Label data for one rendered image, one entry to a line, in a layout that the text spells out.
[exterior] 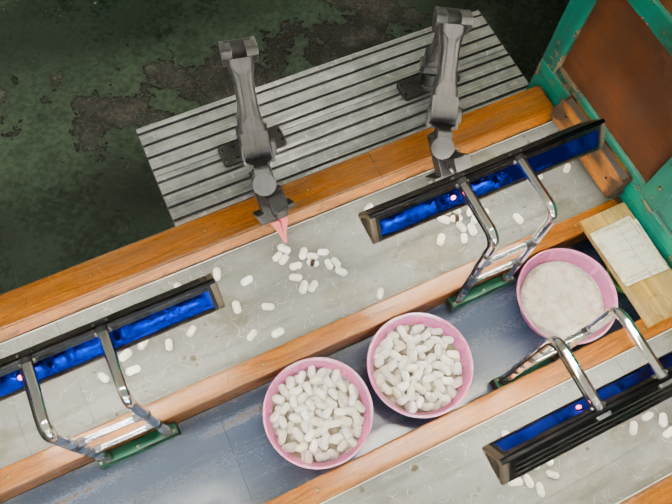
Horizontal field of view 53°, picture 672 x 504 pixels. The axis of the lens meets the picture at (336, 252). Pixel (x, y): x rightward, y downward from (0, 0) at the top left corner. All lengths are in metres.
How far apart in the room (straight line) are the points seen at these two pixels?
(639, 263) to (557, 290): 0.23
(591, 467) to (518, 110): 1.01
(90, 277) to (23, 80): 1.56
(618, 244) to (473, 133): 0.51
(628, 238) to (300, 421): 1.01
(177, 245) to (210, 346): 0.29
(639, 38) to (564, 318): 0.72
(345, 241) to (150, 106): 1.43
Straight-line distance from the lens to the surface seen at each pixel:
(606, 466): 1.82
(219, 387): 1.69
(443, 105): 1.74
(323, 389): 1.70
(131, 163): 2.88
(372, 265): 1.80
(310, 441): 1.69
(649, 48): 1.82
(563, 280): 1.92
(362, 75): 2.20
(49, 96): 3.16
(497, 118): 2.06
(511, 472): 1.38
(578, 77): 2.05
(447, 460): 1.71
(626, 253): 1.96
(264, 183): 1.60
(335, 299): 1.76
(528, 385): 1.76
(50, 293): 1.86
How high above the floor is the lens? 2.40
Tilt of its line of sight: 67 degrees down
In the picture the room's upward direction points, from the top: 6 degrees clockwise
